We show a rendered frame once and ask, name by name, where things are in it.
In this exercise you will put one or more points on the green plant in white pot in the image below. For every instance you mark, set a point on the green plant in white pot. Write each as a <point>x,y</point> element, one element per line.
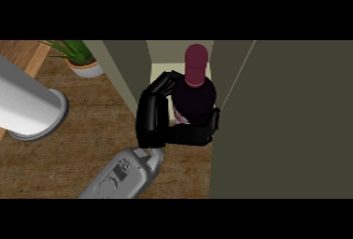
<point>79,59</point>

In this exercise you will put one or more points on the dark olive cabinet door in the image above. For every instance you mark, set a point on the dark olive cabinet door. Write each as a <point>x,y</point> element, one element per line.
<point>286,121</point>

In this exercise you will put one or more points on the white cylinder with grey base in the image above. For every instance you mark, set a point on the white cylinder with grey base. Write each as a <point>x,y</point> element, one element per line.
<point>26,102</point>

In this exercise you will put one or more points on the olive green cabinet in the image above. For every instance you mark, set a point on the olive green cabinet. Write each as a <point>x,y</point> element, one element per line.
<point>133,65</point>

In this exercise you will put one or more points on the dark wine bottle maroon cap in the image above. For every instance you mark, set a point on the dark wine bottle maroon cap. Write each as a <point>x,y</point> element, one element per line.
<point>195,93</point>

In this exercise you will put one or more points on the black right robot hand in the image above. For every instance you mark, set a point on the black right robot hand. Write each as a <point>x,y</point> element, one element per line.
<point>151,121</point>

